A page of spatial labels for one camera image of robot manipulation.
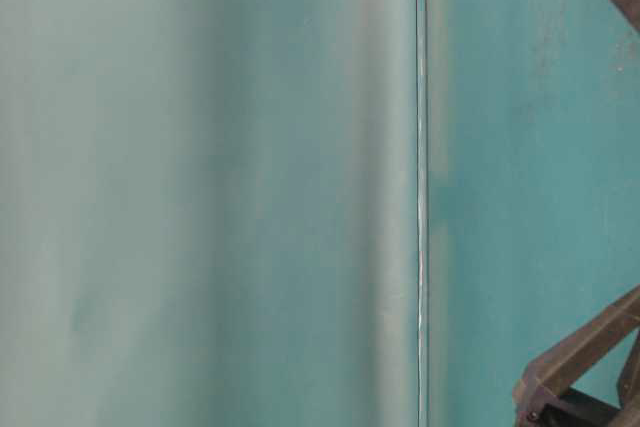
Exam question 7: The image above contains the black aluminium rail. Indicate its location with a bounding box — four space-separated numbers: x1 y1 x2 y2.
416 0 429 427

